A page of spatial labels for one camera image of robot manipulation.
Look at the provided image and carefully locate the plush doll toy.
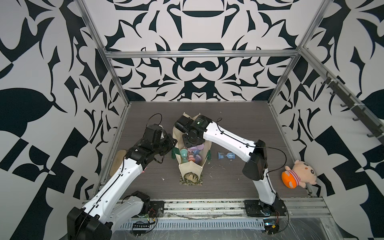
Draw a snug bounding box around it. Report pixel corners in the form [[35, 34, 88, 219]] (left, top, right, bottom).
[[282, 160, 317, 189]]

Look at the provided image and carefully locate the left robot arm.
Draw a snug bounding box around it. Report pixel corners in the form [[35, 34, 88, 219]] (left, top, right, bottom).
[[67, 124, 177, 240]]

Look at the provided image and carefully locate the light blue hourglass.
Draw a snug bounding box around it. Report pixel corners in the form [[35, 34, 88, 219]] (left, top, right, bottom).
[[218, 152, 236, 160]]

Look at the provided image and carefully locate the purple hourglass cluster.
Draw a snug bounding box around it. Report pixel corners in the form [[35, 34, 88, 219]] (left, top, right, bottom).
[[193, 154, 202, 164]]

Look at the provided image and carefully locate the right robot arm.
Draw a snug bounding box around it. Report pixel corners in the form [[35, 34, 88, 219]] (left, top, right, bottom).
[[174, 115, 287, 218]]

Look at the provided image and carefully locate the green hourglass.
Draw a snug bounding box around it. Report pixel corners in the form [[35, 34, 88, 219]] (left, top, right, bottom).
[[180, 148, 189, 164]]

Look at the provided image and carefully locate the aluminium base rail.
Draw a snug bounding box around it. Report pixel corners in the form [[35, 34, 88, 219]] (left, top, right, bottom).
[[119, 197, 331, 232]]

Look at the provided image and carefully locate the cream canvas tote bag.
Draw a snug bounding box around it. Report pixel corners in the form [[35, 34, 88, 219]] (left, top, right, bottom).
[[172, 113, 212, 186]]

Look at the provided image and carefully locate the black hook rail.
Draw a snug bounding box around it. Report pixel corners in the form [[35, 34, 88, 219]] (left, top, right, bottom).
[[322, 72, 384, 145]]

